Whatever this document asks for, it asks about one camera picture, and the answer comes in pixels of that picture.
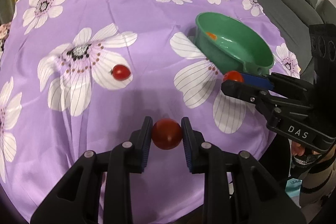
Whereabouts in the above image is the purple floral tablecloth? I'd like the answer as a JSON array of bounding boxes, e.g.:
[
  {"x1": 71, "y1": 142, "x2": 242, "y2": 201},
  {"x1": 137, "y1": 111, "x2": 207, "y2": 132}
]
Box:
[{"x1": 1, "y1": 0, "x2": 301, "y2": 221}]

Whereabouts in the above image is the person right hand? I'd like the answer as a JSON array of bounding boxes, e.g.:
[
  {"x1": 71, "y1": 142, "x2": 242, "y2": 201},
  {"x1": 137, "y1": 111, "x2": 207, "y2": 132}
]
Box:
[{"x1": 291, "y1": 141, "x2": 327, "y2": 166}]

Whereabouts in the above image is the red cherry tomato with stem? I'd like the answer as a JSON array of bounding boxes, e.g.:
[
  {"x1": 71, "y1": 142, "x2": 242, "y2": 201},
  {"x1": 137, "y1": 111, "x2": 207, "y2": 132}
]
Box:
[{"x1": 110, "y1": 64, "x2": 131, "y2": 81}]

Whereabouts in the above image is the orange mandarin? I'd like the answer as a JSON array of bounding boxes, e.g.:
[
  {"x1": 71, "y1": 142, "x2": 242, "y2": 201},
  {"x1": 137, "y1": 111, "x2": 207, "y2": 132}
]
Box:
[{"x1": 206, "y1": 32, "x2": 217, "y2": 40}]

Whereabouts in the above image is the grey sofa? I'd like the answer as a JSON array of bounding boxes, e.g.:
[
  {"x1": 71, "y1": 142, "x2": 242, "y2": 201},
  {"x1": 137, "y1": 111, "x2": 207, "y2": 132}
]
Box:
[{"x1": 258, "y1": 0, "x2": 335, "y2": 82}]

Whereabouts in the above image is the red cherry tomato front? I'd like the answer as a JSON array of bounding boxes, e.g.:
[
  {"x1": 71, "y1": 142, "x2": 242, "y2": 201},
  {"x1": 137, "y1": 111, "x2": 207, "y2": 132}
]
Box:
[{"x1": 151, "y1": 118, "x2": 182, "y2": 150}]

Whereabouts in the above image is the green plastic bowl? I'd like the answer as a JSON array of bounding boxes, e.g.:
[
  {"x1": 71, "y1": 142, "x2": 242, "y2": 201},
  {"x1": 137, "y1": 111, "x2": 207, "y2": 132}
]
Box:
[{"x1": 194, "y1": 12, "x2": 274, "y2": 76}]

